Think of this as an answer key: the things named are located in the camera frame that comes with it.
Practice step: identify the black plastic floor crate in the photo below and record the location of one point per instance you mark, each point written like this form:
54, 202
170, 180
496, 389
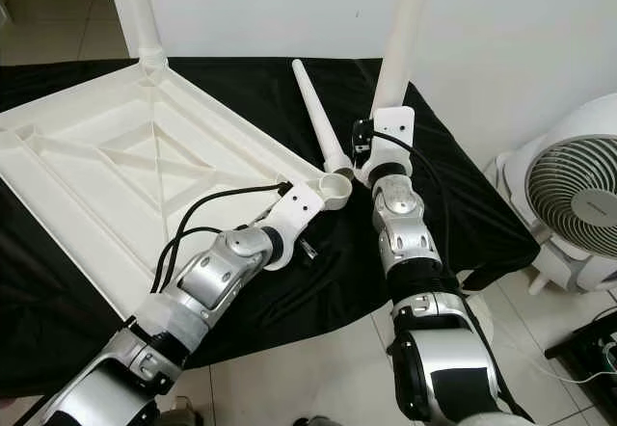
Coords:
588, 349

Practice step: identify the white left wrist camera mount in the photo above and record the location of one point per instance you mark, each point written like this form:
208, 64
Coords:
289, 216

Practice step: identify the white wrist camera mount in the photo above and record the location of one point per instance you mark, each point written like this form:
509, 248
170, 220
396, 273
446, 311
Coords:
289, 216
390, 127

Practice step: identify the black table cloth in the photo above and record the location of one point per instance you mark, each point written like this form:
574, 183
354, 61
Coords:
443, 214

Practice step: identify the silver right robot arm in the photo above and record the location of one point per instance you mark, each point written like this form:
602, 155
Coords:
405, 233

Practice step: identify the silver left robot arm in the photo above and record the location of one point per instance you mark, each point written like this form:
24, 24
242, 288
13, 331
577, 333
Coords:
212, 272

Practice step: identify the grey robot left foot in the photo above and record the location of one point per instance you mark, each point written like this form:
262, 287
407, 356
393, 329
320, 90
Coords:
175, 418

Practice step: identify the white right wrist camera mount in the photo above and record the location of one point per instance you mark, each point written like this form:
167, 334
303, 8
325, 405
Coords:
390, 127

